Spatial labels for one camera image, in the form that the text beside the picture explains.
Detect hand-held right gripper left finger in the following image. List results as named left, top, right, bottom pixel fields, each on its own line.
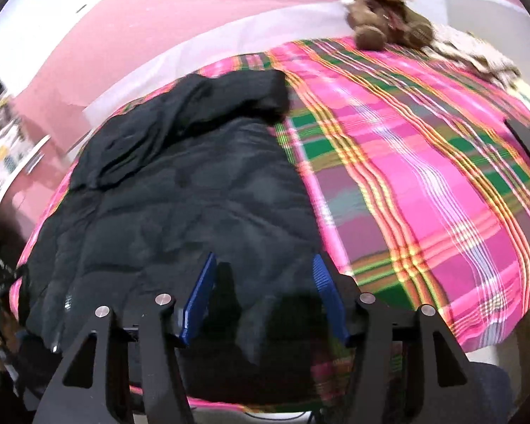
left=33, top=253, right=217, bottom=424

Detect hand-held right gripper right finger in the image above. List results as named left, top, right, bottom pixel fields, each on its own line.
left=313, top=254, right=482, bottom=424

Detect black puffer jacket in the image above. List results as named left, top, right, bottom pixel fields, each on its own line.
left=18, top=70, right=359, bottom=407

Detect pink plaid bed blanket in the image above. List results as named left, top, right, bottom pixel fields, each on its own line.
left=9, top=37, right=530, bottom=412

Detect black bag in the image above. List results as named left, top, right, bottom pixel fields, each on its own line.
left=0, top=254, right=29, bottom=314

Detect pineapple print cloth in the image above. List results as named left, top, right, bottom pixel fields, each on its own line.
left=0, top=97, right=33, bottom=197

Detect floral beige cloth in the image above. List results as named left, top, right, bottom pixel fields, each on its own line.
left=428, top=24, right=523, bottom=88

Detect brown teddy bear red hat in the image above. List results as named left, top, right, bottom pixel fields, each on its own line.
left=331, top=0, right=436, bottom=52

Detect white board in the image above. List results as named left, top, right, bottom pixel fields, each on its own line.
left=444, top=0, right=527, bottom=33

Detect white shelf bracket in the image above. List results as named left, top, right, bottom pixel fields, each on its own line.
left=0, top=135, right=52, bottom=196

